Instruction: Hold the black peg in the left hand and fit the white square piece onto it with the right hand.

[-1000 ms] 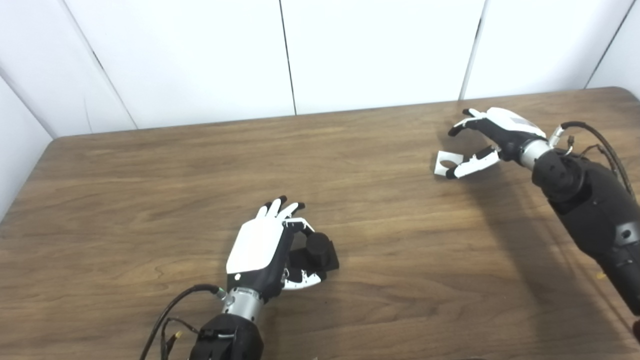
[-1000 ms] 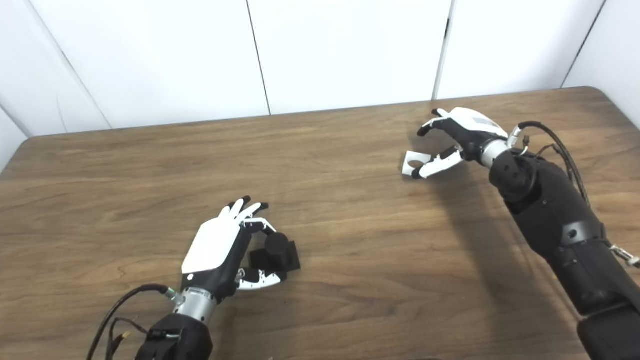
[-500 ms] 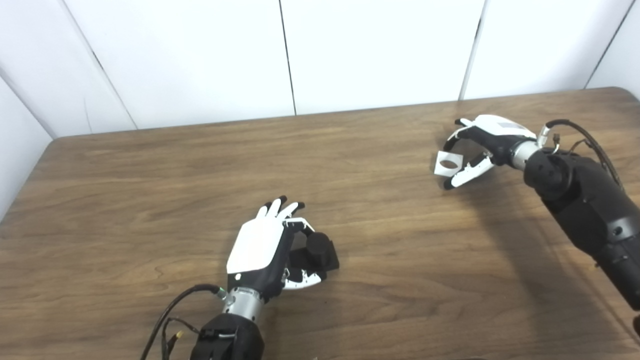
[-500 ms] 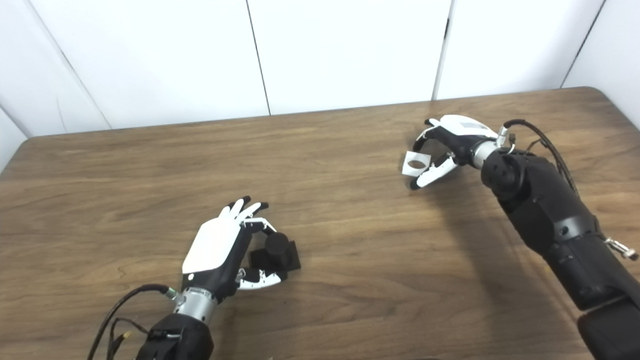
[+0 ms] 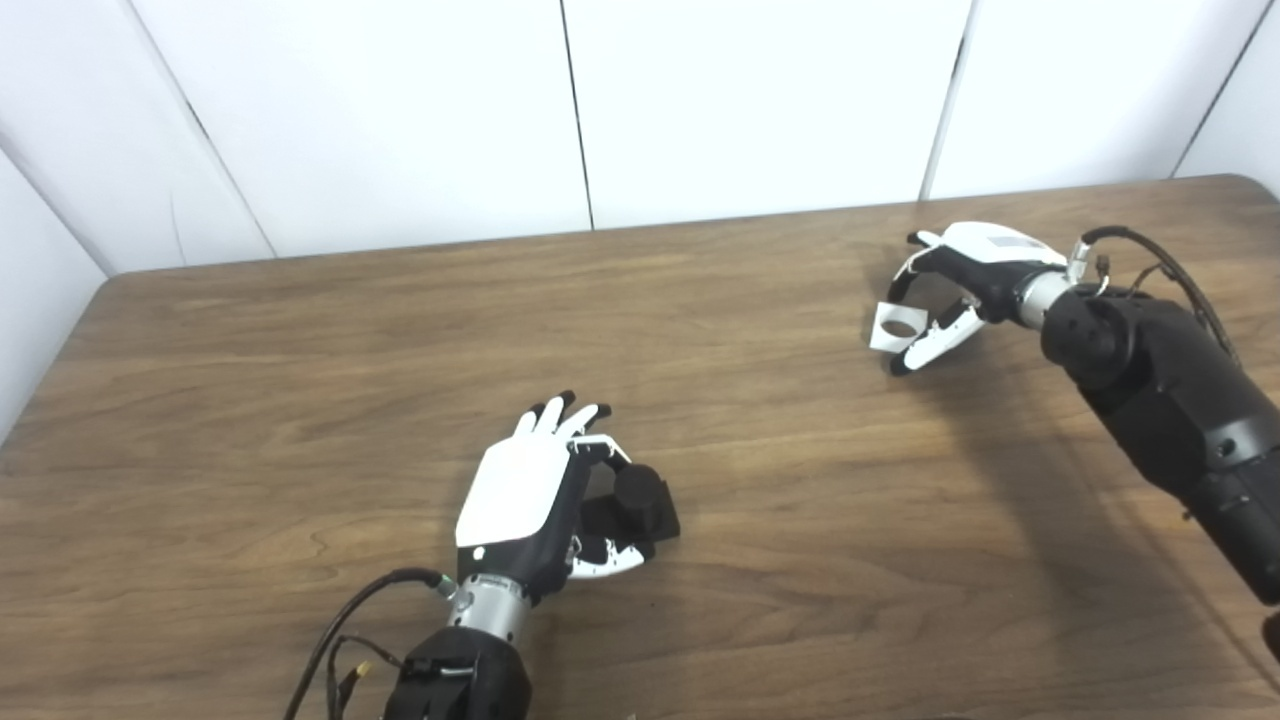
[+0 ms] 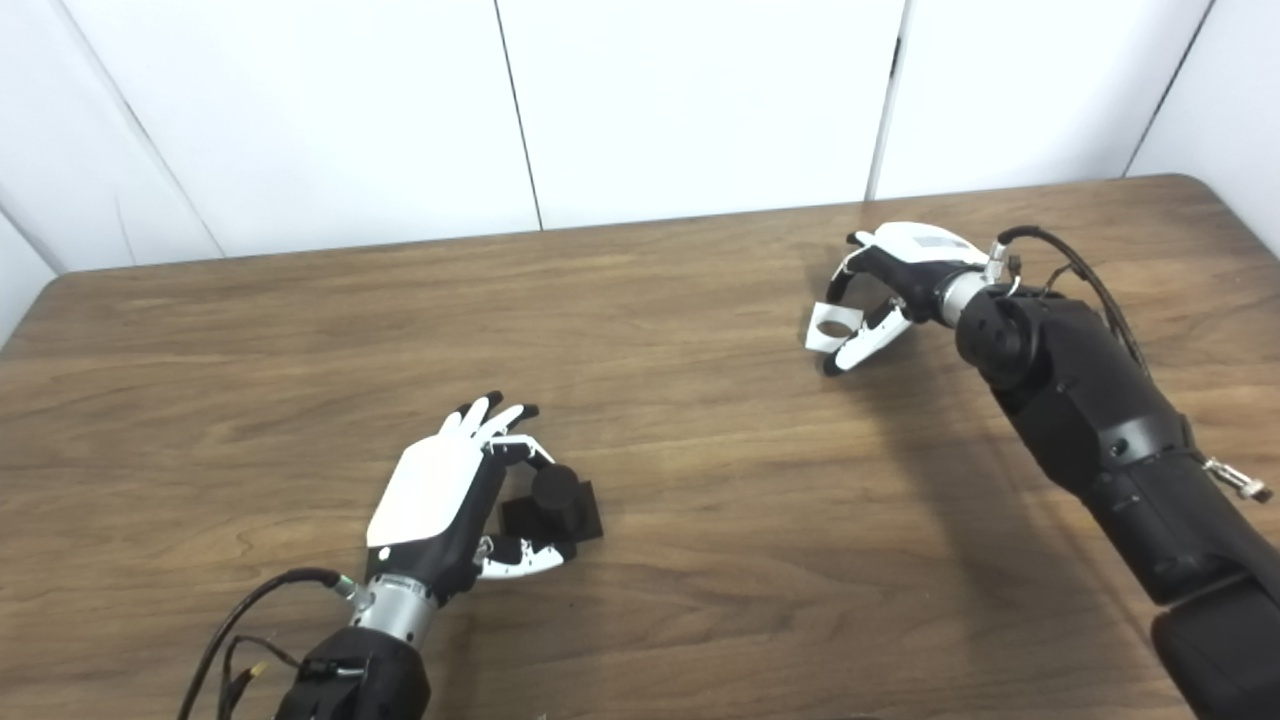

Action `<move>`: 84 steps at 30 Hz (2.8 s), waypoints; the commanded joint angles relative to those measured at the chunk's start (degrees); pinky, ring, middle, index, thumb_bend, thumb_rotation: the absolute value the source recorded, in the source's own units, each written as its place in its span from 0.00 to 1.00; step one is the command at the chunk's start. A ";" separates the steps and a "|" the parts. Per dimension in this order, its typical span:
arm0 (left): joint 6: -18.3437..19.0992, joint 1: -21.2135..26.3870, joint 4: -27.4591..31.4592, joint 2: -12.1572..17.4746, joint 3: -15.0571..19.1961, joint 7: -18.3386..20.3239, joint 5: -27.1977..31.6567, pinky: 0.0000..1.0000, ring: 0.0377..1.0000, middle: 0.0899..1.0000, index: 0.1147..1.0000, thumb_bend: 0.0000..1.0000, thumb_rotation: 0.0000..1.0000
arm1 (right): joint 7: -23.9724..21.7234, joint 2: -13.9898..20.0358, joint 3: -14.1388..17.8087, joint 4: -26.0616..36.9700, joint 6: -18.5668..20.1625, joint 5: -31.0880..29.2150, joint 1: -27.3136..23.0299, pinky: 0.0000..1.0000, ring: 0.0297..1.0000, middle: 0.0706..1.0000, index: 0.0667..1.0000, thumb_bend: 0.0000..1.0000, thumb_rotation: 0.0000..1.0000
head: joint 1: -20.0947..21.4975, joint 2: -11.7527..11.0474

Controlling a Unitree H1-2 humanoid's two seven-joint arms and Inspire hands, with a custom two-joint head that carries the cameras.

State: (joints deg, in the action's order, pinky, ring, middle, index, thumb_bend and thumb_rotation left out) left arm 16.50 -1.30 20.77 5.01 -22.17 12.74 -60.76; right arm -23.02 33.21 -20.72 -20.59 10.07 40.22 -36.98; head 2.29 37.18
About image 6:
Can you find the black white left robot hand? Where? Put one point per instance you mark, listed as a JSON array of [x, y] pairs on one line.
[[430, 490]]

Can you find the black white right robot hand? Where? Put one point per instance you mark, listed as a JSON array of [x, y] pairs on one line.
[[915, 255]]

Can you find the white square piece with hole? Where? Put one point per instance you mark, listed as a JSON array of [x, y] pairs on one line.
[[825, 342]]

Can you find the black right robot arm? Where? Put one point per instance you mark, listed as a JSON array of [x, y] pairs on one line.
[[1110, 430]]

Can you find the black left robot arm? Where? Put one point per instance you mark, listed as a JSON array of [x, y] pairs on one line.
[[360, 670]]

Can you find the black peg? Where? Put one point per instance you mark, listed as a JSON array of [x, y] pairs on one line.
[[560, 505]]

